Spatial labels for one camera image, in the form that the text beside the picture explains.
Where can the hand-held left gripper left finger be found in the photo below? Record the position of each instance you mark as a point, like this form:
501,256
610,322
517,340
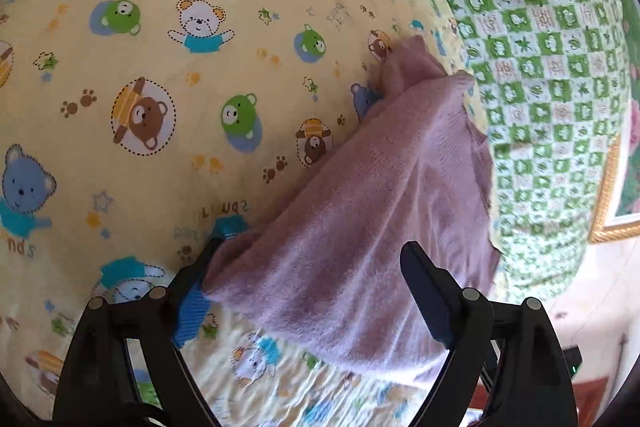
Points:
192,317

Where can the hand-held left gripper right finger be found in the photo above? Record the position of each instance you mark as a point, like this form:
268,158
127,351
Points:
425,294

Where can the purple knitted sweater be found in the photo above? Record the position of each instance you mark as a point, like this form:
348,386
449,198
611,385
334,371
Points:
380,232

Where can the black device with green light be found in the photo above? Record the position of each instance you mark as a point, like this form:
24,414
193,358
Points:
574,361

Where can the red-brown wooden furniture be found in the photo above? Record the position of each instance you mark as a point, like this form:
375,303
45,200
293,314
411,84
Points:
590,399

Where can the gold framed landscape painting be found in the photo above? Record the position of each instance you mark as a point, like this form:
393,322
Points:
622,187

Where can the green checked quilt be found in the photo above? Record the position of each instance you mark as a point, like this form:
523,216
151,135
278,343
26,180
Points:
545,82

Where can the yellow bear-print bed sheet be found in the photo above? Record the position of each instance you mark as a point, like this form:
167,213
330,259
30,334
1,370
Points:
175,57

